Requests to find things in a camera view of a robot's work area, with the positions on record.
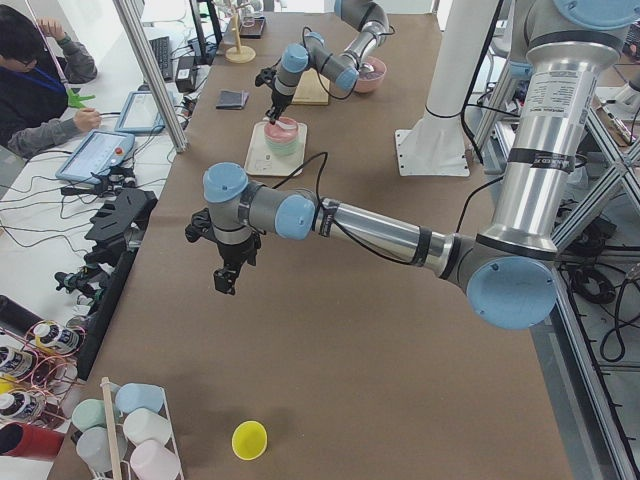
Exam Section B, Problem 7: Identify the bottom green bowl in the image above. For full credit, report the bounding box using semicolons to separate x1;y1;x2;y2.
269;145;297;157

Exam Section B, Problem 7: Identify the black framed wooden tray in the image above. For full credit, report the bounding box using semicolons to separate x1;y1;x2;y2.
240;16;266;39

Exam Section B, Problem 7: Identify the grey folded cloth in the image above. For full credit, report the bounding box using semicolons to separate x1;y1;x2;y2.
215;90;249;110

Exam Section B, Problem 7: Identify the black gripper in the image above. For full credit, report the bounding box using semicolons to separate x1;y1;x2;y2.
185;208;261;295
255;67;293;124

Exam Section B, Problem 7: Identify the lower teach pendant tablet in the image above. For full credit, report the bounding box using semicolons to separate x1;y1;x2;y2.
55;129;135;184

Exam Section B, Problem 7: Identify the black tool holder stand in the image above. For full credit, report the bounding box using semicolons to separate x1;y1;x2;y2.
54;188;158;380

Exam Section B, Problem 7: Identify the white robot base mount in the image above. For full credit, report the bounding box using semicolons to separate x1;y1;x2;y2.
395;0;502;177

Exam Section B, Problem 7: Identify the white ceramic spoon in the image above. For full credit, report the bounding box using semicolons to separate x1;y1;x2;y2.
265;120;298;131

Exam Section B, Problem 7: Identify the green plastic cup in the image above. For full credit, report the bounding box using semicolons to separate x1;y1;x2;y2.
71;399;107;432

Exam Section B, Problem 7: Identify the yellow plastic cup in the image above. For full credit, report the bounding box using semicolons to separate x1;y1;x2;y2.
231;420;268;461

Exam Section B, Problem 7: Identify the middle green bowl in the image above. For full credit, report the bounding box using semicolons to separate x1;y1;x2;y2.
266;141;298;156

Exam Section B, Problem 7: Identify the cream rabbit tray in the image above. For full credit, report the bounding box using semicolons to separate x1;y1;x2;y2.
244;120;307;177

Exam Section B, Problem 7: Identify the small pink bowl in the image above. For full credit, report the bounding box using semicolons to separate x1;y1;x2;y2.
264;117;299;139

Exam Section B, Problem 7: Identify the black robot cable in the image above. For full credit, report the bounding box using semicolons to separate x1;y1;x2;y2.
269;152;506;264

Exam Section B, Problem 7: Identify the white plastic cup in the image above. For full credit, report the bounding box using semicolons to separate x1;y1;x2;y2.
123;408;172;445

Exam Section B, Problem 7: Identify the black keyboard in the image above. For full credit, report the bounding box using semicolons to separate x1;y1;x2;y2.
149;36;173;81

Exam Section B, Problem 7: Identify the blue plastic cup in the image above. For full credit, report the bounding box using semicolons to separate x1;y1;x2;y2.
115;383;164;414

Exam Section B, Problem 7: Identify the seated person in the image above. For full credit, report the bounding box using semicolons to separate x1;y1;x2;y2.
1;4;101;159

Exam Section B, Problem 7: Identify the wooden cutting board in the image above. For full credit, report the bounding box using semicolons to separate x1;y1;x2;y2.
292;69;330;106

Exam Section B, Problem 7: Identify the teach pendant tablet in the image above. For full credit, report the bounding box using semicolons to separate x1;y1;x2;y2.
55;129;135;184
114;91;165;135

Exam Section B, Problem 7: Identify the grey plastic cup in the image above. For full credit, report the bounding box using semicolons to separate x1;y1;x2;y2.
76;426;112;473

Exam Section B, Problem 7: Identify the upper teach pendant tablet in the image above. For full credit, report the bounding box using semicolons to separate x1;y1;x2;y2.
114;91;165;135

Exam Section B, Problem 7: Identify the large pink ice bowl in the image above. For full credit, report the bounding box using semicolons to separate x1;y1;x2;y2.
354;56;387;94

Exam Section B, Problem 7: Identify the pink plastic cup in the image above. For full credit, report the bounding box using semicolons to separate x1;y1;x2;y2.
130;439;180;480

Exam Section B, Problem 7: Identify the white cup rack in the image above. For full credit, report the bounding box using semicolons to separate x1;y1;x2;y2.
93;377;185;479

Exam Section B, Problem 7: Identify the wooden mug tree stand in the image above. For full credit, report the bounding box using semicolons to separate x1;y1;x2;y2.
214;1;256;64

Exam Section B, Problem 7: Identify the aluminium frame column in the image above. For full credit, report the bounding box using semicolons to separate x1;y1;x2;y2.
112;0;188;153

